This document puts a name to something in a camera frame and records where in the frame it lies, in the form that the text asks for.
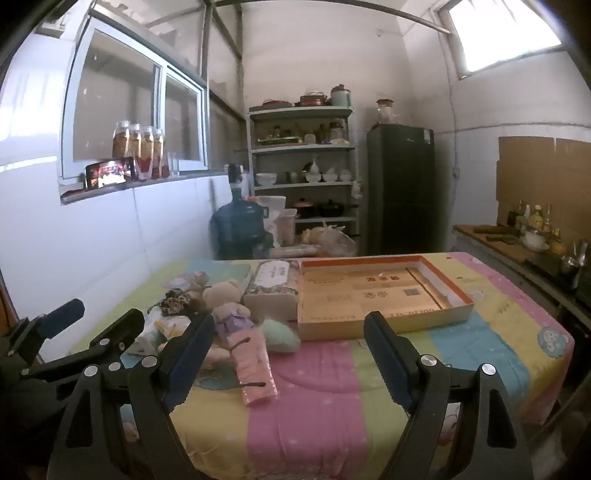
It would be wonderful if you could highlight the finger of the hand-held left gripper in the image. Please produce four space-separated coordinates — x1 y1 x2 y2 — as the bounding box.
9 298 86 365
21 308 146 383

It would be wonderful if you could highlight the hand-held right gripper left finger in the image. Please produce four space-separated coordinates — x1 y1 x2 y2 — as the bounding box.
46 311 217 480

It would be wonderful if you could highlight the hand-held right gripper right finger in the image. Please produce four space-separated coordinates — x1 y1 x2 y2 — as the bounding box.
363 311 536 480

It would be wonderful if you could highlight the pink cloth packet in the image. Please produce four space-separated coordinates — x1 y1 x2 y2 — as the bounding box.
228 330 279 406

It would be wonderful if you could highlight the orange-rimmed cardboard box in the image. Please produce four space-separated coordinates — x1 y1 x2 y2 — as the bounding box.
297 255 475 342

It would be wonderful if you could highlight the cream teddy bear purple dress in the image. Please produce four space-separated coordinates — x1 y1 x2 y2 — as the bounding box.
203 278 257 365

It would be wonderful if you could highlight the green round cushion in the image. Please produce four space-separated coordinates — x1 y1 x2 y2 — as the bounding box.
259 319 302 354

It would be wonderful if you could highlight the clear plastic bag of food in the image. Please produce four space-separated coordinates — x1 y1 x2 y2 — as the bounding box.
302 222 358 257

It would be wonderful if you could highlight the blue water jug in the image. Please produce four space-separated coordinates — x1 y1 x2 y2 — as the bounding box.
210 196 271 259

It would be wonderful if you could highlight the long wrapped bundle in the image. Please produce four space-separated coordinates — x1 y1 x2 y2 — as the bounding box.
268 244 321 259

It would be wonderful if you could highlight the smartphone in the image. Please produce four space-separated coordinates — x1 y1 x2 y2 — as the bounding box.
85 157 137 189

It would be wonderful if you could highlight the wooden-top counter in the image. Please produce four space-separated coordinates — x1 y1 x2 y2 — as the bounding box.
452 224 591 324

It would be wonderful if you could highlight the white sack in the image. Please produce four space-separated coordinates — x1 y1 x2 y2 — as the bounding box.
256 195 287 222

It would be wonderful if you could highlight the dark refrigerator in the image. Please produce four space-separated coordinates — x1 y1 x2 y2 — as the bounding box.
366 124 437 256

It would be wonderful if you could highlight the black water pump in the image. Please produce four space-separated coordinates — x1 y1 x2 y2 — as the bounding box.
226 164 245 199

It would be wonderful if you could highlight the metal kettle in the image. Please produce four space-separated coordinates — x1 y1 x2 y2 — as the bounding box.
561 240 589 282

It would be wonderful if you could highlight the sliding window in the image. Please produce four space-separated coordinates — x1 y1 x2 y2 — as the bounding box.
60 25 208 181

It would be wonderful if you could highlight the white shelf rack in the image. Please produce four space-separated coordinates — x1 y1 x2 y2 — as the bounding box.
247 106 360 254

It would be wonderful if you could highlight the glass jar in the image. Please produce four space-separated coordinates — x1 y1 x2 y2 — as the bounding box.
375 98 399 125

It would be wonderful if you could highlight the flat brown pan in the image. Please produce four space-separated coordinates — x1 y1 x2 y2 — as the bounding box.
249 99 294 112

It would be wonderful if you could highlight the teal canister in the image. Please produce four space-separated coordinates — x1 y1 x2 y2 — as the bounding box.
330 84 354 108

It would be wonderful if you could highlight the copper pot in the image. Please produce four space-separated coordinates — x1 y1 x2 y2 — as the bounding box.
295 91 329 108

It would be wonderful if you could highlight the skylight window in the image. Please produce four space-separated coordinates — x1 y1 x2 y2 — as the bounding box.
438 0 564 79

